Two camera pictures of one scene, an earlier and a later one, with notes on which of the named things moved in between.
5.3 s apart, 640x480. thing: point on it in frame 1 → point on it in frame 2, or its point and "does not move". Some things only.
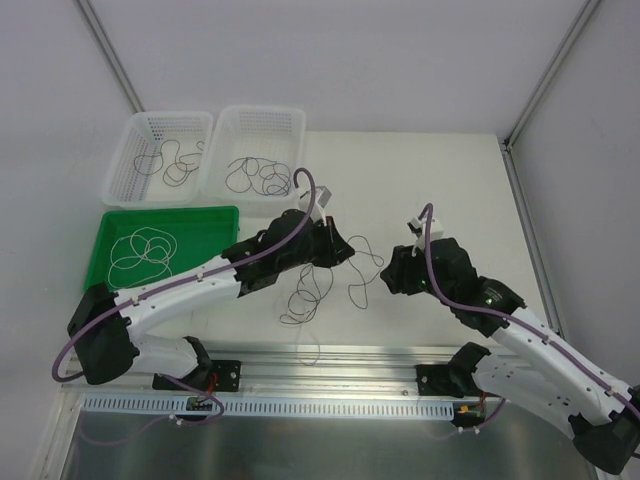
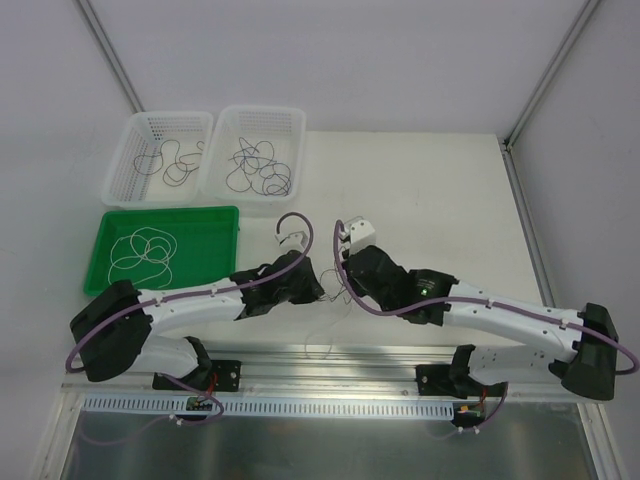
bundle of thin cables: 312,287 → 323,287
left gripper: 327,240 → 304,282
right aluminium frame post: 508,141 does not move
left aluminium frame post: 109,56 does not move
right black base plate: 445,380 does not move
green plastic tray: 133,247 does not move
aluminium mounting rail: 362,372 does not move
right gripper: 407,270 → 358,267
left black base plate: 215,375 does not move
